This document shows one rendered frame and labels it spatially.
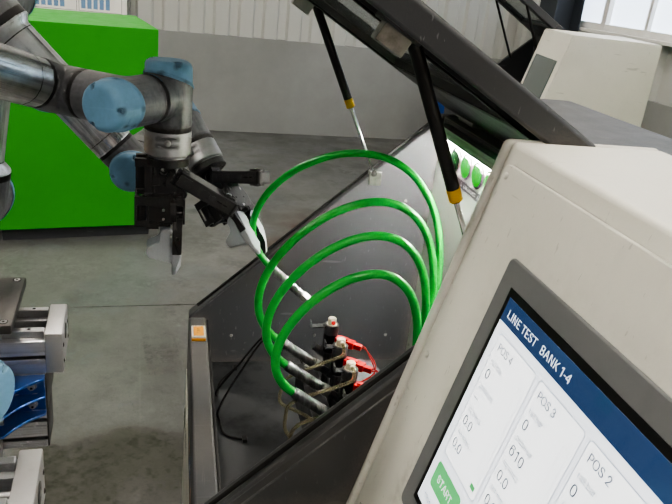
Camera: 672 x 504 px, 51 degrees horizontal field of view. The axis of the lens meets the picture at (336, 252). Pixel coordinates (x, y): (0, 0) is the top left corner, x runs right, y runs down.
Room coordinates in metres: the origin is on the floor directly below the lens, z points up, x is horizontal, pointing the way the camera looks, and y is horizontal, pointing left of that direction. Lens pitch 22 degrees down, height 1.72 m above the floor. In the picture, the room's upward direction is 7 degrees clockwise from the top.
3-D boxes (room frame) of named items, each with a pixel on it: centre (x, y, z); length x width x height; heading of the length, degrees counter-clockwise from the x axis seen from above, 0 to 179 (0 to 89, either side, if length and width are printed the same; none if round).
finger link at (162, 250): (1.10, 0.29, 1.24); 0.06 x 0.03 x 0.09; 104
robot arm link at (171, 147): (1.11, 0.29, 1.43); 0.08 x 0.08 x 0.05
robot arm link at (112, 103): (1.03, 0.35, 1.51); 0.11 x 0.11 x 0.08; 69
